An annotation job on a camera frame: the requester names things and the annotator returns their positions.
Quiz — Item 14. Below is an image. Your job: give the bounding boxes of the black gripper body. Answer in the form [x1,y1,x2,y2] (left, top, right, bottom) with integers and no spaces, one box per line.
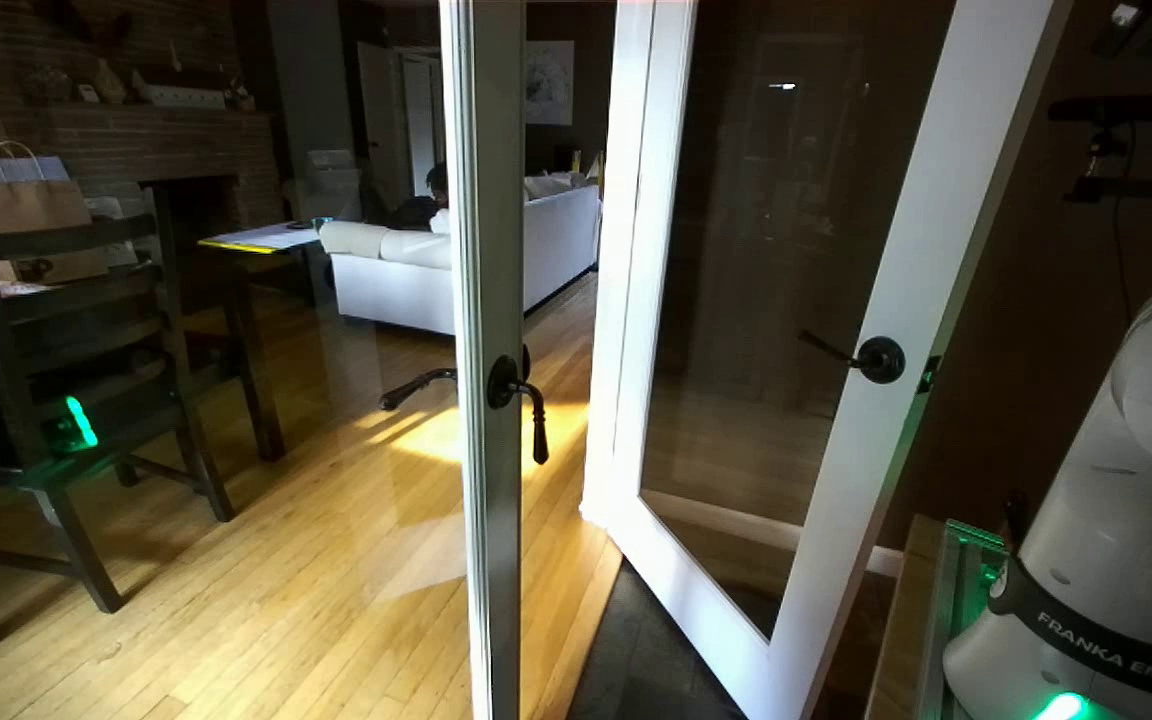
[1090,0,1152,61]

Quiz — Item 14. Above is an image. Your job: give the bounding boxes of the white glass door swinging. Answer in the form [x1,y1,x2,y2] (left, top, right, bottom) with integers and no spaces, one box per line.
[581,0,1075,720]

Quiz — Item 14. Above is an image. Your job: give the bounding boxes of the white glass door fixed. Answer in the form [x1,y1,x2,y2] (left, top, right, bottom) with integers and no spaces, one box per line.
[434,0,534,720]

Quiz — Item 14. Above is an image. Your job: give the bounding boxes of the white panel door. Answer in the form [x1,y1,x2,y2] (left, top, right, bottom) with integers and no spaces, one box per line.
[354,36,446,217]

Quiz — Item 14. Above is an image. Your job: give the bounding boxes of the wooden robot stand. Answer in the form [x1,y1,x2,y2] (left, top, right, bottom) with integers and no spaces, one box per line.
[864,512,1010,720]

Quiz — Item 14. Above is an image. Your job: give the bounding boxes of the dark rounded object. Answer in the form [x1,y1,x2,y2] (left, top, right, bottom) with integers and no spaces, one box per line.
[387,154,450,233]

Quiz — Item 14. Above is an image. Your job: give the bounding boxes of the white sofa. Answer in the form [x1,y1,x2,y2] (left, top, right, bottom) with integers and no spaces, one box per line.
[315,177,609,341]

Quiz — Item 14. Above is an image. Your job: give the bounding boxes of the dark floor mat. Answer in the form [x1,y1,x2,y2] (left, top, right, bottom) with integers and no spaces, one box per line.
[567,556,751,720]

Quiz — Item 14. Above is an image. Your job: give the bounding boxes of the yellow and blue papers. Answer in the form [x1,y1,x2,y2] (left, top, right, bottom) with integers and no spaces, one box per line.
[195,217,328,261]

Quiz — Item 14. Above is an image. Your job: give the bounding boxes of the white tray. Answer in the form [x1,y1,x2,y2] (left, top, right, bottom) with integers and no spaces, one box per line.
[138,78,232,113]

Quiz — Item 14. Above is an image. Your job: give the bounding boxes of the dark wooden table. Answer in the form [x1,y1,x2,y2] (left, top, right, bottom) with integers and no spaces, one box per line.
[193,217,328,466]

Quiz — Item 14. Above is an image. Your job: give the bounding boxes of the brick fireplace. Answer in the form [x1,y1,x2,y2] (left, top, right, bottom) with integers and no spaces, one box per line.
[31,96,284,314]

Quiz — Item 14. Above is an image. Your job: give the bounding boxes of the dark wooden chair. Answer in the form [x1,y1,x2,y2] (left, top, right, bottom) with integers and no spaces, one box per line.
[0,196,238,617]

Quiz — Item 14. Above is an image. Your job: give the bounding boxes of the brown paper bag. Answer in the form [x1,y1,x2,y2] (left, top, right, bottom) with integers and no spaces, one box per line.
[0,177,96,240]

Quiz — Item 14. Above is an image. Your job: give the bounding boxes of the white paper bag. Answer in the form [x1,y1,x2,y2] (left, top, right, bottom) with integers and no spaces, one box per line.
[0,137,70,189]

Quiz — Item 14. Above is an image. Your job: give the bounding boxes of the black lever handle swinging door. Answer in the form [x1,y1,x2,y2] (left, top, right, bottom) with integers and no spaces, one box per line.
[794,327,911,390]

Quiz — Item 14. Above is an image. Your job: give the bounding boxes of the framed wall picture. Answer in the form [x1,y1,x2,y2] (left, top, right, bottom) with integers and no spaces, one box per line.
[525,36,581,130]

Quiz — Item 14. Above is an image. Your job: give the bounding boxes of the black lever handle fixed door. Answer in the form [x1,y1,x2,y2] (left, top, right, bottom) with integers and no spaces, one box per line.
[381,341,556,472]

